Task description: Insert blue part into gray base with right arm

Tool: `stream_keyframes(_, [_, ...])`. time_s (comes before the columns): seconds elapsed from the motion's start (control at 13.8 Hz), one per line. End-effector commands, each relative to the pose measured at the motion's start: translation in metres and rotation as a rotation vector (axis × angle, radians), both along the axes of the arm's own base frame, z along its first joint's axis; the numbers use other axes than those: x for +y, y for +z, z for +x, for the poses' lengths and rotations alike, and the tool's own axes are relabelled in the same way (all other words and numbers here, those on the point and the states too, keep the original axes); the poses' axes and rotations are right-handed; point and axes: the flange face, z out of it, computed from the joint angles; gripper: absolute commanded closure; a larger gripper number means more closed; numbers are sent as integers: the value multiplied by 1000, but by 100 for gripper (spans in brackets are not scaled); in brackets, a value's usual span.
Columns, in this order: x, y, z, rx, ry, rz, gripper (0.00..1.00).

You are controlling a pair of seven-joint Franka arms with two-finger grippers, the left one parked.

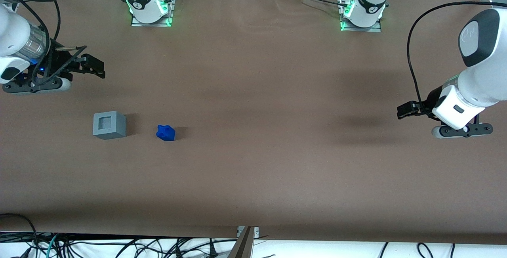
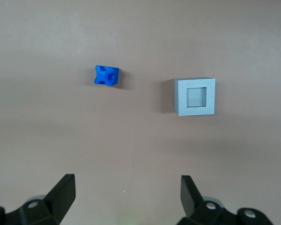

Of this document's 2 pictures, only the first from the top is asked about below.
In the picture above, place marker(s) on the brown table cover sheet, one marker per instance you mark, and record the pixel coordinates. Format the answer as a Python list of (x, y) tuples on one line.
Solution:
[(277, 171)]

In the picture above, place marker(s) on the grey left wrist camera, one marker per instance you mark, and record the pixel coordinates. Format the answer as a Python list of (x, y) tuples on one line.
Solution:
[(436, 132)]

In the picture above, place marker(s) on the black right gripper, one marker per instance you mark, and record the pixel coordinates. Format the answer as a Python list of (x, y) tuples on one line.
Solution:
[(56, 60)]

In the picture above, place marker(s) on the small metal bracket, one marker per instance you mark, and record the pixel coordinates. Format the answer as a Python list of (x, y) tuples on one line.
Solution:
[(256, 231)]

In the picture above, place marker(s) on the aluminium frame profile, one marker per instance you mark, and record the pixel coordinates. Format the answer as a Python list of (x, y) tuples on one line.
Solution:
[(242, 246)]

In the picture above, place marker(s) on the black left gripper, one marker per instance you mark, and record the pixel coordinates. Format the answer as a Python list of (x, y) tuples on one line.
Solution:
[(432, 100)]

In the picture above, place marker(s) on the blue plastic part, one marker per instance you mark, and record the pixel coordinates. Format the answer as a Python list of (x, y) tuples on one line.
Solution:
[(165, 133)]

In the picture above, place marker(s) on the gray cube base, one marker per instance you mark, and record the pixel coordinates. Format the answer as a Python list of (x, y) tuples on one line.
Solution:
[(115, 129)]

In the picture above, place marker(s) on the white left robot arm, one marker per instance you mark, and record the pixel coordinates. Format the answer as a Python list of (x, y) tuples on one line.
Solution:
[(483, 79)]

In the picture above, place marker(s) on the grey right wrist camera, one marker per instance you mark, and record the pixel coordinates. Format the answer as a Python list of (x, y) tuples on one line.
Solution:
[(59, 85)]

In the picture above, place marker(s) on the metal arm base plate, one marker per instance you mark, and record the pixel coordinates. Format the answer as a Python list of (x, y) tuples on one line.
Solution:
[(372, 29), (150, 24)]

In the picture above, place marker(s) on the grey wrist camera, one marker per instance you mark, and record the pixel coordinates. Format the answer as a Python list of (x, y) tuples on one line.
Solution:
[(436, 132), (59, 85)]

